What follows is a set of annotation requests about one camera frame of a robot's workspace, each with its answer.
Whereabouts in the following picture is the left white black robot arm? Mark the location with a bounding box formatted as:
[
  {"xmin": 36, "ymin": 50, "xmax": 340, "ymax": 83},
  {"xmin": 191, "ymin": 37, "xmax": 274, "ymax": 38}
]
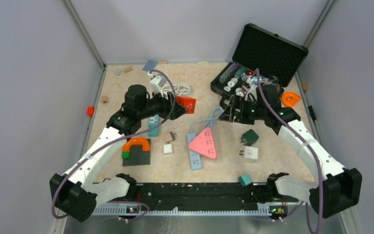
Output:
[{"xmin": 50, "ymin": 84, "xmax": 187, "ymax": 222}]

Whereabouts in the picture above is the teal small plug adapter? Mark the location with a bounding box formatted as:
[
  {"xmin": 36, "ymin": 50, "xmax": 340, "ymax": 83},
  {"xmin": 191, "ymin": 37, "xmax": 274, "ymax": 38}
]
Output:
[{"xmin": 238, "ymin": 174, "xmax": 252, "ymax": 187}]

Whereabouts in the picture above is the pink triangular power strip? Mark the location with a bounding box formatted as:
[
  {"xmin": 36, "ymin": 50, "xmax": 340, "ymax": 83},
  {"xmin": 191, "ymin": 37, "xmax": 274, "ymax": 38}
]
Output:
[{"xmin": 188, "ymin": 127, "xmax": 217, "ymax": 159}]

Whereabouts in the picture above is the orange arch toy right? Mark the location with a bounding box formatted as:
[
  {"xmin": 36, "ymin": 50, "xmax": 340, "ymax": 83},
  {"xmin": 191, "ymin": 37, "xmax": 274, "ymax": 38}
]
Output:
[{"xmin": 281, "ymin": 92, "xmax": 301, "ymax": 107}]

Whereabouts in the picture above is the pink brown charger plug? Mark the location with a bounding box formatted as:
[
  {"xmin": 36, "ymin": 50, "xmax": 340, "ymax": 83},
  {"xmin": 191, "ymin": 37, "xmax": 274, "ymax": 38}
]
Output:
[{"xmin": 164, "ymin": 131, "xmax": 177, "ymax": 144}]

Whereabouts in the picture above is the dark green cube adapter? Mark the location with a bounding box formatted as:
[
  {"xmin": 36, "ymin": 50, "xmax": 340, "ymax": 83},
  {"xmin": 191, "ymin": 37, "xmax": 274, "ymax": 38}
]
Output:
[{"xmin": 241, "ymin": 129, "xmax": 259, "ymax": 146}]

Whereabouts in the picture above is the white cube socket adapter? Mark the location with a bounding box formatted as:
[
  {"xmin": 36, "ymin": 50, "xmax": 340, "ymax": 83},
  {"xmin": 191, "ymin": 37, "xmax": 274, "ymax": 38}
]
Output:
[{"xmin": 239, "ymin": 146, "xmax": 259, "ymax": 163}]

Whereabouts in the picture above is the green small brick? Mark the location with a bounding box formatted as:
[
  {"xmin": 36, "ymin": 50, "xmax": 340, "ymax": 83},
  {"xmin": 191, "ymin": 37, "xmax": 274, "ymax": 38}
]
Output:
[{"xmin": 121, "ymin": 152, "xmax": 130, "ymax": 159}]

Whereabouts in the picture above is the black open case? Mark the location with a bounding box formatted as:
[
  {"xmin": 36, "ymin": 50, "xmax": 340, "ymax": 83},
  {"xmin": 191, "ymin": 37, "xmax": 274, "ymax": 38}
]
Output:
[{"xmin": 210, "ymin": 23, "xmax": 309, "ymax": 99}]

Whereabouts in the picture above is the wooden block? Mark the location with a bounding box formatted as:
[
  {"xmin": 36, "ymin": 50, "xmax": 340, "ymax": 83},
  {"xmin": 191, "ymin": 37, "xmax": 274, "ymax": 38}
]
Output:
[
  {"xmin": 123, "ymin": 66, "xmax": 133, "ymax": 73},
  {"xmin": 301, "ymin": 82, "xmax": 308, "ymax": 92}
]

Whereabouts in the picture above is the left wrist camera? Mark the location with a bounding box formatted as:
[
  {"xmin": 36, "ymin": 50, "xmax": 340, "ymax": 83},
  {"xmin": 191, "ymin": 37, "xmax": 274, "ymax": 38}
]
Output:
[{"xmin": 150, "ymin": 75, "xmax": 167, "ymax": 95}]

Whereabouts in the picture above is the red orange clip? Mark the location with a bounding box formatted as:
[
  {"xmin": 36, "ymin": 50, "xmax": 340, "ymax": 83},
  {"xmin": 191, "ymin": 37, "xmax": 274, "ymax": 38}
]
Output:
[{"xmin": 87, "ymin": 106, "xmax": 95, "ymax": 117}]

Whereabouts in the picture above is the wooden block top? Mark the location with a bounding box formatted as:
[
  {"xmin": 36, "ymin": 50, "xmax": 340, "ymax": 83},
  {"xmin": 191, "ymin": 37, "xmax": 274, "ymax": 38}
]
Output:
[{"xmin": 123, "ymin": 66, "xmax": 133, "ymax": 73}]

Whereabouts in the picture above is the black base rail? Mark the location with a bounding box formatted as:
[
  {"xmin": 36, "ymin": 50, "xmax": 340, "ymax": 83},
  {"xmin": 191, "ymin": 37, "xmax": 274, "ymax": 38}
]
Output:
[{"xmin": 115, "ymin": 182, "xmax": 284, "ymax": 211}]

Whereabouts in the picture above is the small white charger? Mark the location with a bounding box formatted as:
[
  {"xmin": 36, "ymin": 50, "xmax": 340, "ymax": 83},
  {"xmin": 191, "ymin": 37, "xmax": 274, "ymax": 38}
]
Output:
[{"xmin": 163, "ymin": 144, "xmax": 173, "ymax": 155}]

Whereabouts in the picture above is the white coiled cable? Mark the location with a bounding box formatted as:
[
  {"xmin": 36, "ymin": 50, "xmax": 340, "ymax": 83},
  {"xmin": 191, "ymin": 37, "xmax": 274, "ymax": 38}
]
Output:
[{"xmin": 164, "ymin": 83, "xmax": 191, "ymax": 97}]

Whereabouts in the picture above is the teal power strip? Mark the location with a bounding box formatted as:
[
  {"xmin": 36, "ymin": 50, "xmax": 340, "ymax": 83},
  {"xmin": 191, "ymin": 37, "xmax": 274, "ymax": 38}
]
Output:
[{"xmin": 148, "ymin": 115, "xmax": 161, "ymax": 137}]

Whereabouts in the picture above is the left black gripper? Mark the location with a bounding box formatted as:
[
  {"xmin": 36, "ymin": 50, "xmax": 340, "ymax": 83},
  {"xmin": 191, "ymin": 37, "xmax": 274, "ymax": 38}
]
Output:
[{"xmin": 138, "ymin": 88, "xmax": 187, "ymax": 120}]

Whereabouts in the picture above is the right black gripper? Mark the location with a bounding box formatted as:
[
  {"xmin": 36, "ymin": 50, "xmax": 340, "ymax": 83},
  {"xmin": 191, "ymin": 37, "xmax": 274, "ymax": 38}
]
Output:
[{"xmin": 219, "ymin": 94, "xmax": 267, "ymax": 125}]

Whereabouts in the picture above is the red cube socket adapter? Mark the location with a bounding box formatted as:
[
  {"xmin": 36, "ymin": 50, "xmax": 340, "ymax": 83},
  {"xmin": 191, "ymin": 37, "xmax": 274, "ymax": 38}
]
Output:
[{"xmin": 176, "ymin": 96, "xmax": 197, "ymax": 114}]

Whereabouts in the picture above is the grey blue card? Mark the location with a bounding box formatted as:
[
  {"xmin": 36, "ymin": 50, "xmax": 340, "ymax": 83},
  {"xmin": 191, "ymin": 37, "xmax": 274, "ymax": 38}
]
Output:
[{"xmin": 142, "ymin": 60, "xmax": 158, "ymax": 72}]

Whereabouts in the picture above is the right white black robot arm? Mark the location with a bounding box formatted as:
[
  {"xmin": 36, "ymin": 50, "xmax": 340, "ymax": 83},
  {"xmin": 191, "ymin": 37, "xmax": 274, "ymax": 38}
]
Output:
[{"xmin": 219, "ymin": 85, "xmax": 362, "ymax": 218}]

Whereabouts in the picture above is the wooden block right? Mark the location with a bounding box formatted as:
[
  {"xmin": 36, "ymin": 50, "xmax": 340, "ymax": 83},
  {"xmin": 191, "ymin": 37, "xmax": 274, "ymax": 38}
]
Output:
[{"xmin": 301, "ymin": 82, "xmax": 308, "ymax": 92}]

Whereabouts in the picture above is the dark grey building baseplate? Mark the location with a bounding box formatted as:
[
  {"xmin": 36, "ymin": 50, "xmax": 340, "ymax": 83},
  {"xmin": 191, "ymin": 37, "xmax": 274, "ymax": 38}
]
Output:
[{"xmin": 122, "ymin": 139, "xmax": 151, "ymax": 167}]

